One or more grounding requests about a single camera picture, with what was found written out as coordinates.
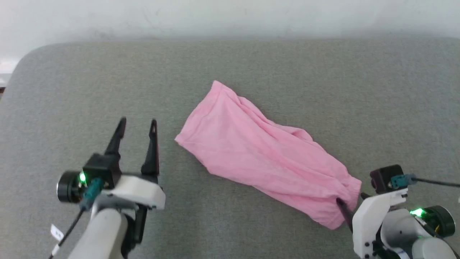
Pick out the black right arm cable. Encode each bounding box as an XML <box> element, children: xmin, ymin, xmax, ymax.
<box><xmin>391</xmin><ymin>173</ymin><xmax>460</xmax><ymax>189</ymax></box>

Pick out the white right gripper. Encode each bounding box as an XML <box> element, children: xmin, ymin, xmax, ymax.
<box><xmin>336</xmin><ymin>188</ymin><xmax>456</xmax><ymax>259</ymax></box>

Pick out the grey fabric sofa cushion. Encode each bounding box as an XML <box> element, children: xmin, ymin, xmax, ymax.
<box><xmin>0</xmin><ymin>36</ymin><xmax>460</xmax><ymax>259</ymax></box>

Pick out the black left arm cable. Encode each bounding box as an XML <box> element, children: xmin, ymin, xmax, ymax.
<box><xmin>48</xmin><ymin>178</ymin><xmax>104</xmax><ymax>259</ymax></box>

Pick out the pink cloth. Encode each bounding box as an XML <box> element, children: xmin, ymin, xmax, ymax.
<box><xmin>174</xmin><ymin>80</ymin><xmax>363</xmax><ymax>230</ymax></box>

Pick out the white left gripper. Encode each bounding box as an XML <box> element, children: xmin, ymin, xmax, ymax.
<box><xmin>56</xmin><ymin>117</ymin><xmax>166</xmax><ymax>253</ymax></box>

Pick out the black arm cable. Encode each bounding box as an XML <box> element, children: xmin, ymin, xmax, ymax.
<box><xmin>48</xmin><ymin>178</ymin><xmax>104</xmax><ymax>259</ymax></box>
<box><xmin>391</xmin><ymin>173</ymin><xmax>460</xmax><ymax>189</ymax></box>

